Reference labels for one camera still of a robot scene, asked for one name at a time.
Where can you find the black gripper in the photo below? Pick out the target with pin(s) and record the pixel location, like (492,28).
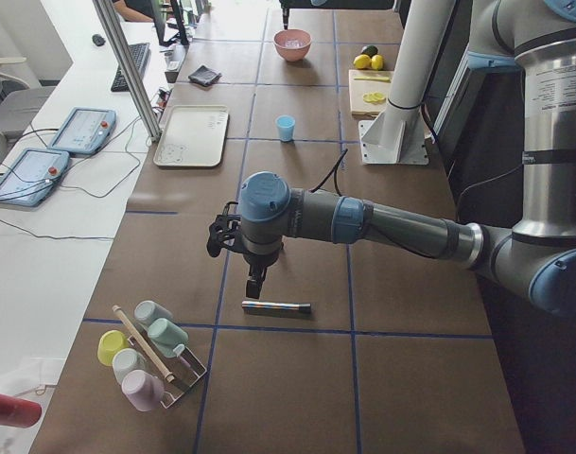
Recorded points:
(259,259)

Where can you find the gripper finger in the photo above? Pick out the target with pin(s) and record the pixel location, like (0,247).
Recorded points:
(285,18)

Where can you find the pink bowl of ice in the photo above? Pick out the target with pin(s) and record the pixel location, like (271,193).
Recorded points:
(292,44)

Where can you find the green cup on rack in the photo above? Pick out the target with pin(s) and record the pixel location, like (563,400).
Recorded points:
(166,336)

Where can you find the grey cup on rack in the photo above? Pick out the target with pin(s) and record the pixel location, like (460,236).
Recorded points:
(147,312)

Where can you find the light blue plastic cup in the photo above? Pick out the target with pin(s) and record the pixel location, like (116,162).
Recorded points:
(285,125)

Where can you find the white cup on rack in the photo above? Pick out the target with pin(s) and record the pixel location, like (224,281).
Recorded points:
(126,361)

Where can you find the yellow cup on rack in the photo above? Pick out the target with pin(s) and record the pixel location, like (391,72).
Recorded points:
(110,343)

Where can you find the yellow lemon upper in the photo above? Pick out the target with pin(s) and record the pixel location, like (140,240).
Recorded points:
(362,62)

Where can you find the yellow lemon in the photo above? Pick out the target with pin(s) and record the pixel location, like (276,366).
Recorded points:
(362,62)
(377,62)

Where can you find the green avocado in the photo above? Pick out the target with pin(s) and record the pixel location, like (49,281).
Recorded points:
(369,50)

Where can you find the yellow lemon lower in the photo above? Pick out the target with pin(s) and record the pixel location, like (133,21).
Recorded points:
(377,62)

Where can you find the grey folded cloth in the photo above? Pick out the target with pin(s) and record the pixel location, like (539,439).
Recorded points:
(204,76)

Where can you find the bamboo cutting board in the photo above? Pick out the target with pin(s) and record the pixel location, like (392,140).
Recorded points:
(368,91)

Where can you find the yellow plastic knife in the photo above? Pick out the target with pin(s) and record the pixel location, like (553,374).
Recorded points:
(378,79)

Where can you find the lemon slices stack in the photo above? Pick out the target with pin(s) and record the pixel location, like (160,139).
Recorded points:
(374,98)

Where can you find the cream bear serving tray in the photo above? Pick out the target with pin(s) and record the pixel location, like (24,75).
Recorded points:
(193,136)

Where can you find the black computer mouse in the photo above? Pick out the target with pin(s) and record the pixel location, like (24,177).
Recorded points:
(98,40)

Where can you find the far teach pendant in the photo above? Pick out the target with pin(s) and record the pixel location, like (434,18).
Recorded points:
(84,132)

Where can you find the teach pendant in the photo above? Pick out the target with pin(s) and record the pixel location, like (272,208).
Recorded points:
(84,132)
(33,176)

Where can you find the near teach pendant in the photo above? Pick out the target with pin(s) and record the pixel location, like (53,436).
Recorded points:
(33,176)

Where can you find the red bottle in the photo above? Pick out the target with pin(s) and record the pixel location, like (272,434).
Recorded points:
(18,412)

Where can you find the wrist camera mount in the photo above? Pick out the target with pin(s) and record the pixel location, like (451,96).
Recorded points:
(225,233)

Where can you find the white wire cup rack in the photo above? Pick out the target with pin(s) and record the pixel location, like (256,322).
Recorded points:
(189,372)

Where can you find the wooden rack handle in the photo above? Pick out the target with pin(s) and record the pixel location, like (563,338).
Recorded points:
(140,340)

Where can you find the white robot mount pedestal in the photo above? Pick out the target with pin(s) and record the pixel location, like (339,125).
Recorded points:
(396,136)

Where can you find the aluminium frame post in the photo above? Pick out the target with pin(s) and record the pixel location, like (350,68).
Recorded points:
(111,25)

